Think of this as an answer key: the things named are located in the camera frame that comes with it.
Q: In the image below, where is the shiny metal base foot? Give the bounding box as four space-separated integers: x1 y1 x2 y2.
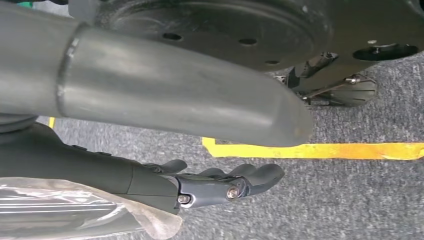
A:
274 52 378 108

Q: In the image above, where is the clear plastic sheet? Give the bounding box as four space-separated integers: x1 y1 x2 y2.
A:
0 177 183 240

